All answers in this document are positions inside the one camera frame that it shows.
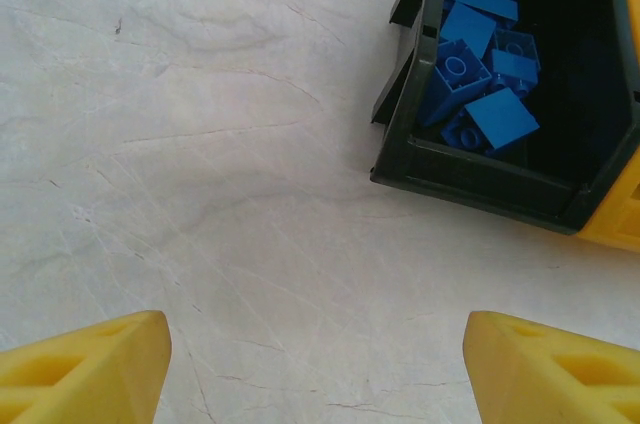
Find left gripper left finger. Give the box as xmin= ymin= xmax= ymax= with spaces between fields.
xmin=0 ymin=310 xmax=172 ymax=424

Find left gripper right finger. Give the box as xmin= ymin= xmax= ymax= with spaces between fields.
xmin=464 ymin=311 xmax=640 ymax=424

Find yellow plastic bin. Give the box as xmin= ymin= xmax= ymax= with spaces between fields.
xmin=574 ymin=0 xmax=640 ymax=253

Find black plastic bin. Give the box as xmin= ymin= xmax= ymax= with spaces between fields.
xmin=369 ymin=0 xmax=640 ymax=235

